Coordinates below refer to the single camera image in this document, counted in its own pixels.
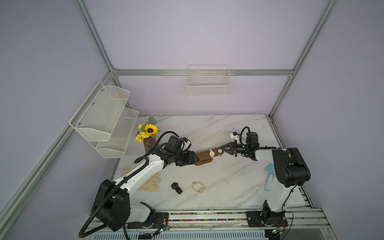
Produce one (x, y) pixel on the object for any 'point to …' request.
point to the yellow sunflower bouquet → (146, 129)
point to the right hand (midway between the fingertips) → (221, 149)
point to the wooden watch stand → (205, 157)
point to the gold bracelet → (202, 189)
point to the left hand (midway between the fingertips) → (194, 162)
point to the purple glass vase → (149, 143)
